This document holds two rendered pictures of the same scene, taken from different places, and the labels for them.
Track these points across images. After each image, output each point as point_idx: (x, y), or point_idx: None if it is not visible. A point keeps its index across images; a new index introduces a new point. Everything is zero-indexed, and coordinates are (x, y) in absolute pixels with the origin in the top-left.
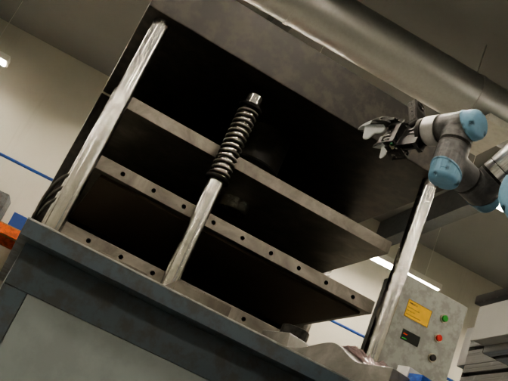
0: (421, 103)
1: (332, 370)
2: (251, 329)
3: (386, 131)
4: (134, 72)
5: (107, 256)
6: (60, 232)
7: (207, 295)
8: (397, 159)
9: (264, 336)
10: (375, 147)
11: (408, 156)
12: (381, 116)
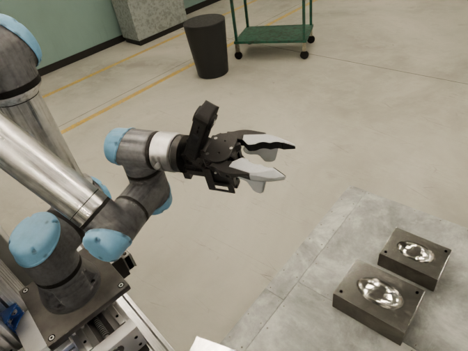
0: (198, 108)
1: (236, 323)
2: (276, 274)
3: (240, 152)
4: None
5: (328, 211)
6: (342, 194)
7: (344, 276)
8: (225, 190)
9: (270, 281)
10: (280, 179)
11: (208, 186)
12: (248, 129)
